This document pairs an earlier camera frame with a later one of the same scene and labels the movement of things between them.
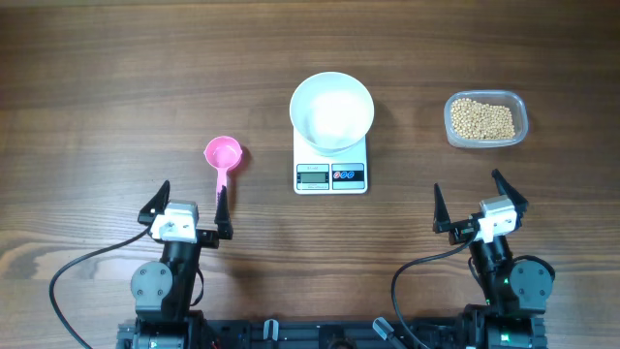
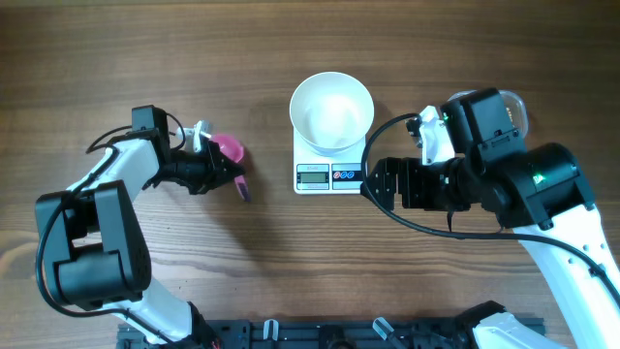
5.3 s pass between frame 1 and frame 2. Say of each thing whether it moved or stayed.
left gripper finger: moved
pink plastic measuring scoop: moved
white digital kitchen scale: stayed
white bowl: stayed
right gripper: moved
